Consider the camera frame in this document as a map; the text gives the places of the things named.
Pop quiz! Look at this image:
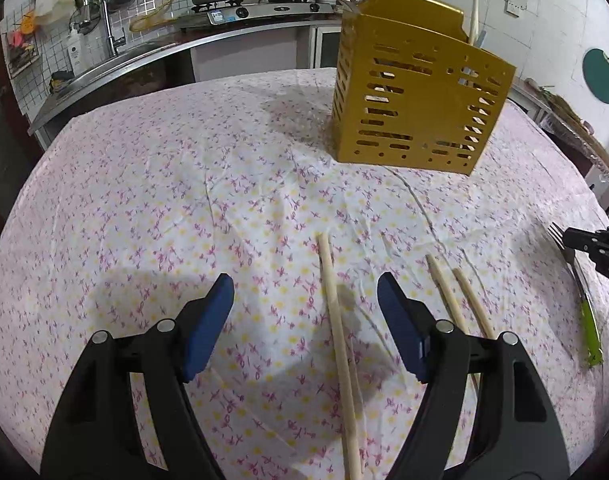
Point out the cluttered side table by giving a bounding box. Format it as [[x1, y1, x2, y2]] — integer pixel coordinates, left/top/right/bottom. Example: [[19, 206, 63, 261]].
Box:
[[509, 77, 609, 182]]

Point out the gold perforated utensil holder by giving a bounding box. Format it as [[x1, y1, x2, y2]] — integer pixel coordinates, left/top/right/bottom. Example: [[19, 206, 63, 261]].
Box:
[[332, 0, 518, 177]]

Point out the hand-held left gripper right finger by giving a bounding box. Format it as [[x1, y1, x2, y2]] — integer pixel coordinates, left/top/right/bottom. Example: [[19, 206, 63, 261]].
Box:
[[377, 271, 571, 480]]

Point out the white soap bottle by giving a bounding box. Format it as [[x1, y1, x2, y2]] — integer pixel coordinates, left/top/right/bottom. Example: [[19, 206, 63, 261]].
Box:
[[67, 25, 87, 72]]

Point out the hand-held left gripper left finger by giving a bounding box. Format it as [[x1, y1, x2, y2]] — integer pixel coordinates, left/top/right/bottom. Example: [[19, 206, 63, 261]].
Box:
[[40, 273, 235, 480]]

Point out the floral pink white tablecloth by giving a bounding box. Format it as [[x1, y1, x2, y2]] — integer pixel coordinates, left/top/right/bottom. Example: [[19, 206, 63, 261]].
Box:
[[0, 67, 609, 480]]

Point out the white wire grid rack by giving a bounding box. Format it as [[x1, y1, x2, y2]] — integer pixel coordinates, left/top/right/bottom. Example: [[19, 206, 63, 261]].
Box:
[[1, 5, 41, 79]]

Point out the stainless kitchen counter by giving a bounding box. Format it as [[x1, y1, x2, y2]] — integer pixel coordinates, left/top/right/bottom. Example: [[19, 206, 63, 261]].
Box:
[[27, 14, 345, 137]]

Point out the stainless steel sink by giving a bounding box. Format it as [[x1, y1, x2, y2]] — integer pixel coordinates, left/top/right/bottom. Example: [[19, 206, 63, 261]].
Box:
[[49, 41, 186, 87]]

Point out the chrome kitchen faucet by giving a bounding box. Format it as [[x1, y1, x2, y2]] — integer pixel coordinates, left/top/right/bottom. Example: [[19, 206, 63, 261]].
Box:
[[83, 0, 126, 59]]

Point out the white kitchen cabinet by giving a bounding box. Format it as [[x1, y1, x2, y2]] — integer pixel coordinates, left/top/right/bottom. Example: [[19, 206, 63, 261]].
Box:
[[191, 24, 343, 82]]

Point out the green round board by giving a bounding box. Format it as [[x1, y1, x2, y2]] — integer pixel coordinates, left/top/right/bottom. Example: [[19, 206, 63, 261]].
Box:
[[583, 48, 609, 106]]

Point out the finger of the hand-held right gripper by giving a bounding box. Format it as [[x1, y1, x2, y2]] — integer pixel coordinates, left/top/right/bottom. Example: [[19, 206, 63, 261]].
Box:
[[565, 226, 609, 287]]

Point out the stainless gas stove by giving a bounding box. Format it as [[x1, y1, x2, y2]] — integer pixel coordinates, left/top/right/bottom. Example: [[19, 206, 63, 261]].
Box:
[[177, 0, 336, 29]]

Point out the green handled metal fork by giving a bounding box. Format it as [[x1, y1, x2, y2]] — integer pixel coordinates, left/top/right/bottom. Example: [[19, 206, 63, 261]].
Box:
[[547, 222, 605, 369]]

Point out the white hanging plastic bag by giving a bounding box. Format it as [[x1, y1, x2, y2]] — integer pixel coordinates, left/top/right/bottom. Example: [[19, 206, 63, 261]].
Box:
[[33, 0, 78, 27]]

